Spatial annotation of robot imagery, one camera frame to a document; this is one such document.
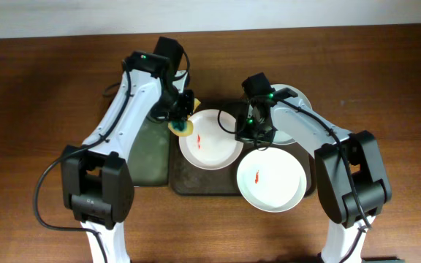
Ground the yellow green sponge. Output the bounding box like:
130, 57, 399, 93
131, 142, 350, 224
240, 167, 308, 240
167, 99, 201, 137

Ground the pink plate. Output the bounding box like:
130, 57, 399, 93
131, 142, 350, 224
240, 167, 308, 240
178, 109, 243, 170

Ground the cream white plate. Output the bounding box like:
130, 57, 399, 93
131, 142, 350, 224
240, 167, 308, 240
236, 148, 307, 213

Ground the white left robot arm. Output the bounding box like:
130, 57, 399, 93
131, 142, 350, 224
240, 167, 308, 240
61, 37, 194, 262

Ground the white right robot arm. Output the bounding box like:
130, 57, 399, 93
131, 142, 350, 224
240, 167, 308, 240
235, 73, 392, 262

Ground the black tray with water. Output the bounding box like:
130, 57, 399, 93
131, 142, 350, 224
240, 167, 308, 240
128, 119, 170, 187

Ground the dark brown serving tray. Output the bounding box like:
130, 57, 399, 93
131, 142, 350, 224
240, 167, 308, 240
168, 99, 317, 197

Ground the grey plate with red stain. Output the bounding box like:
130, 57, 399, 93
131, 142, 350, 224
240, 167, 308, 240
267, 83, 314, 146

